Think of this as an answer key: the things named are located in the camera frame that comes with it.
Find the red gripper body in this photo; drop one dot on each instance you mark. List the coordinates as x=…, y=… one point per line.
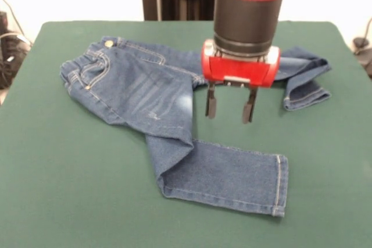
x=238, y=69

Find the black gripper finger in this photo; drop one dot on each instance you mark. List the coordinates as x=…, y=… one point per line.
x=211, y=102
x=248, y=111

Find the blue denim jeans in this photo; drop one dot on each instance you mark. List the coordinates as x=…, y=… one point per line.
x=218, y=178

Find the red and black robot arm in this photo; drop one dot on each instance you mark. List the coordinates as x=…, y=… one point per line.
x=247, y=15

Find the dark green table cloth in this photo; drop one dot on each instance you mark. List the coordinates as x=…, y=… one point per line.
x=87, y=187

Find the black equipment pile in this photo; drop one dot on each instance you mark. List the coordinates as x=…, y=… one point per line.
x=11, y=56

